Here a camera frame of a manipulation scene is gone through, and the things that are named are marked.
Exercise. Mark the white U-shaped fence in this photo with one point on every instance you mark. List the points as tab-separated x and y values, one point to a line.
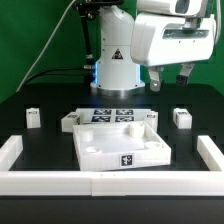
124	183

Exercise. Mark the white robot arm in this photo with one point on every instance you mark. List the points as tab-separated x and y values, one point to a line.
116	73

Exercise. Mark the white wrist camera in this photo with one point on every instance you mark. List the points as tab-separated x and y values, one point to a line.
170	7

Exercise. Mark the black camera stand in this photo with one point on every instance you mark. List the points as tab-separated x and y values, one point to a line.
88	10

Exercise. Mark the white marker base plate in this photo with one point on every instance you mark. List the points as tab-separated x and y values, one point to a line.
95	115

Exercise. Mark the white square tabletop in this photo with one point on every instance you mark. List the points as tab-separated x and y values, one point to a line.
119	146

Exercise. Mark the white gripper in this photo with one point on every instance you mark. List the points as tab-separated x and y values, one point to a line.
162	40

